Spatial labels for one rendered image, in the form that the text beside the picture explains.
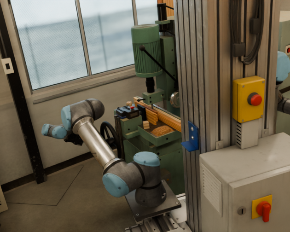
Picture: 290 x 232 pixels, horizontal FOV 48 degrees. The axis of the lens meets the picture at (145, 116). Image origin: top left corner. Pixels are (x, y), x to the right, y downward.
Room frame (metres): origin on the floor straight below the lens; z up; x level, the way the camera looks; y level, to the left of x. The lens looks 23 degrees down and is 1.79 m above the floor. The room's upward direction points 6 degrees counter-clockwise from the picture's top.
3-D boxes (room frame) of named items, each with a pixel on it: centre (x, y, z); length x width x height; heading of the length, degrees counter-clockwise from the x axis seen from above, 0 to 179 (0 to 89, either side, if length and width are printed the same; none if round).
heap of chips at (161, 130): (1.81, -0.10, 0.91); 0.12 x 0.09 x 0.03; 118
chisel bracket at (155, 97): (2.08, -0.08, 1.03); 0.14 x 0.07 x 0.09; 118
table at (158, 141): (2.02, 0.04, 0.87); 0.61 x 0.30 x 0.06; 28
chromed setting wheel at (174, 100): (2.02, -0.23, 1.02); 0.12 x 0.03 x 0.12; 118
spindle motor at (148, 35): (2.07, -0.06, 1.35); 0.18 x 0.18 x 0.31
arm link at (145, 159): (1.28, 0.02, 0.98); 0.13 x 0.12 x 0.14; 125
